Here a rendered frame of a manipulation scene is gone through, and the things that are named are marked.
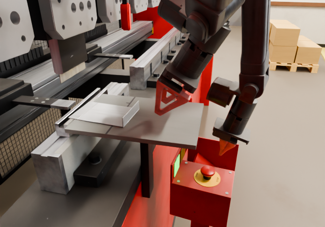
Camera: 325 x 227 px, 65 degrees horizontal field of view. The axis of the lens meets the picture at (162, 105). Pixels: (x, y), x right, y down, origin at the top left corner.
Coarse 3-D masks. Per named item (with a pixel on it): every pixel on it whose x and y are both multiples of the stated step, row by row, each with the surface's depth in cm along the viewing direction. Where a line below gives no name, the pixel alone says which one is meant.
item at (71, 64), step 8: (48, 40) 47; (56, 40) 47; (64, 40) 49; (72, 40) 52; (80, 40) 55; (56, 48) 48; (64, 48) 49; (72, 48) 52; (80, 48) 55; (56, 56) 48; (64, 56) 50; (72, 56) 52; (80, 56) 55; (56, 64) 49; (64, 64) 50; (72, 64) 52; (80, 64) 57; (56, 72) 50; (64, 72) 50; (72, 72) 54; (64, 80) 52
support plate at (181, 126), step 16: (112, 96) 65; (128, 96) 65; (144, 112) 57; (176, 112) 57; (192, 112) 57; (80, 128) 51; (96, 128) 51; (112, 128) 51; (128, 128) 51; (144, 128) 51; (160, 128) 51; (176, 128) 51; (192, 128) 51; (160, 144) 47; (176, 144) 46; (192, 144) 46
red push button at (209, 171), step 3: (201, 168) 69; (204, 168) 68; (207, 168) 68; (210, 168) 68; (213, 168) 69; (201, 171) 68; (204, 171) 68; (207, 171) 67; (210, 171) 67; (213, 171) 68; (204, 174) 67; (207, 174) 67; (210, 174) 67; (213, 174) 67; (204, 177) 69; (207, 177) 68; (210, 177) 69
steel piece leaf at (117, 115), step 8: (96, 104) 60; (104, 104) 60; (136, 104) 56; (88, 112) 56; (96, 112) 56; (104, 112) 56; (112, 112) 56; (120, 112) 56; (128, 112) 52; (80, 120) 54; (88, 120) 53; (96, 120) 53; (104, 120) 53; (112, 120) 53; (120, 120) 53; (128, 120) 53
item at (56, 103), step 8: (0, 80) 65; (8, 80) 65; (16, 80) 65; (0, 88) 60; (8, 88) 61; (16, 88) 64; (24, 88) 65; (0, 96) 59; (8, 96) 60; (16, 96) 63; (24, 96) 63; (32, 96) 63; (0, 104) 58; (8, 104) 60; (16, 104) 63; (24, 104) 61; (32, 104) 60; (40, 104) 60; (48, 104) 59; (56, 104) 59; (64, 104) 59; (72, 104) 60; (0, 112) 58
